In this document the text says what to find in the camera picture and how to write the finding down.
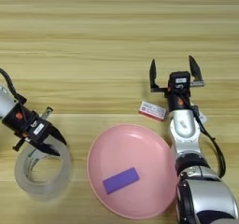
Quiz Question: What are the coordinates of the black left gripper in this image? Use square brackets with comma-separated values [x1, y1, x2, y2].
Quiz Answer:
[1, 91, 68, 157]

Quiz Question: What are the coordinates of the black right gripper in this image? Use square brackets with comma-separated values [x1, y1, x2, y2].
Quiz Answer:
[148, 54, 206, 112]

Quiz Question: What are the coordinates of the pink round plate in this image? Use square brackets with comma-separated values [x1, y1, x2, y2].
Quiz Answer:
[86, 123, 180, 220]

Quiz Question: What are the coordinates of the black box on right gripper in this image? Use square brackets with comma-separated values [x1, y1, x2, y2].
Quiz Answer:
[168, 71, 191, 91]

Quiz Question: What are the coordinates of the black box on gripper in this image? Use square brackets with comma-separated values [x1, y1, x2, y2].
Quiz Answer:
[28, 119, 52, 143]
[168, 71, 191, 91]

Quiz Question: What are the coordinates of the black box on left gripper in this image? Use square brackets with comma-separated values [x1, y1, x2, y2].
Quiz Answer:
[28, 119, 52, 143]

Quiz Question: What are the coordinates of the clear tape roll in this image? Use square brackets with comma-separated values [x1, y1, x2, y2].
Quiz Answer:
[13, 133, 75, 203]

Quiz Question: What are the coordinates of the small red white box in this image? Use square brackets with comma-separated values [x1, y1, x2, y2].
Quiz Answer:
[138, 101, 168, 122]

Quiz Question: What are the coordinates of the purple rectangular block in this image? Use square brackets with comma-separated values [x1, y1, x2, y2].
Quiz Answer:
[102, 167, 141, 195]

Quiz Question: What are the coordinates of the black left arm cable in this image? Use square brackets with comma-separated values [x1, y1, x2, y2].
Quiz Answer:
[0, 67, 27, 110]

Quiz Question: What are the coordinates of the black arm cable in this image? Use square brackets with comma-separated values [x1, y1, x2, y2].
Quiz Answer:
[0, 67, 27, 110]
[178, 93, 227, 179]

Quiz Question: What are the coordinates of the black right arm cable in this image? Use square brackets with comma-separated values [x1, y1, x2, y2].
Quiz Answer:
[178, 93, 227, 179]

